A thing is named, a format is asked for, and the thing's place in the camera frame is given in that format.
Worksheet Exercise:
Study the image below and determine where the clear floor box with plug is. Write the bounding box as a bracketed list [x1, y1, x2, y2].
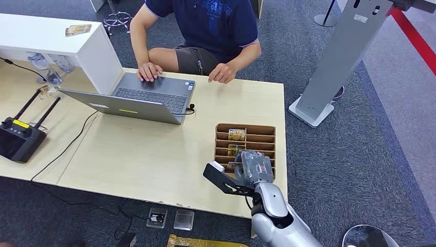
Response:
[146, 207, 169, 230]

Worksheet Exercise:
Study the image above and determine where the small clear glass stand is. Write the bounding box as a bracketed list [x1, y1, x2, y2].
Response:
[36, 69, 63, 99]

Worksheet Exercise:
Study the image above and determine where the thin black power cable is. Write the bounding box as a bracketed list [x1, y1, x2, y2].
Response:
[0, 57, 47, 82]

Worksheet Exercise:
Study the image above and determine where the white desk shelf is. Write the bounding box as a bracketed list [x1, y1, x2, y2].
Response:
[0, 13, 123, 95]

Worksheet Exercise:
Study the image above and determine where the clear empty floor box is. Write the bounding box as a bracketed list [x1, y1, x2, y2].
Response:
[173, 208, 195, 232]

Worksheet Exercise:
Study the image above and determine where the brown cardboard card holder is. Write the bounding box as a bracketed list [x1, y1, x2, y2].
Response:
[214, 123, 277, 180]

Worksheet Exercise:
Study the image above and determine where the clear plastic bottle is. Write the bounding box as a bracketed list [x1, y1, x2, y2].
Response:
[26, 51, 50, 73]
[50, 54, 75, 74]

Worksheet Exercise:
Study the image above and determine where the black power adapter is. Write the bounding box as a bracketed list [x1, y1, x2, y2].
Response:
[115, 233, 138, 247]

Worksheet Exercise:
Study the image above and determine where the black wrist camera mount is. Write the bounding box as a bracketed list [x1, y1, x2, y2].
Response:
[203, 161, 256, 198]

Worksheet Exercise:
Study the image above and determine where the stanchion post with base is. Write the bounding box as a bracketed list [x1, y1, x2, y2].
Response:
[313, 0, 338, 28]

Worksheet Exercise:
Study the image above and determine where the grey kiosk stand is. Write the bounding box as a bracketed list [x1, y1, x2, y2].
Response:
[288, 0, 394, 129]

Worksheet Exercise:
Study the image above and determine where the grey open laptop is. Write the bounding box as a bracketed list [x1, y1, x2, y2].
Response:
[58, 72, 196, 126]

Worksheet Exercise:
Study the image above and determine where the gold patterned board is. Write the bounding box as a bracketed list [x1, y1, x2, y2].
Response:
[166, 234, 251, 247]

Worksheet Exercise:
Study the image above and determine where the black remote controller with antennas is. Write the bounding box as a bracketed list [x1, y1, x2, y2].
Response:
[0, 89, 61, 164]

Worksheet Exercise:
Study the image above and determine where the chrome stool base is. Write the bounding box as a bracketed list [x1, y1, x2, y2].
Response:
[102, 0, 134, 35]

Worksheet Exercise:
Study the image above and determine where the black cable on desk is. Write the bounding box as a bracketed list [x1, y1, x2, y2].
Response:
[30, 111, 99, 182]

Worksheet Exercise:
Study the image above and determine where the black cable on floor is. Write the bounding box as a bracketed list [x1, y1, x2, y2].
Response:
[30, 181, 144, 240]

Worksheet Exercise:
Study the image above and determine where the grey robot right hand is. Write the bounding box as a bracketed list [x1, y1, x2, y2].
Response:
[233, 150, 275, 187]

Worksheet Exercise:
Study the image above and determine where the red barrier belt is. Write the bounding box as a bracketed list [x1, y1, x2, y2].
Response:
[389, 7, 436, 76]

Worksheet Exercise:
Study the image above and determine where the person's left hand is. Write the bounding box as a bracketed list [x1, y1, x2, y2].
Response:
[208, 62, 238, 85]

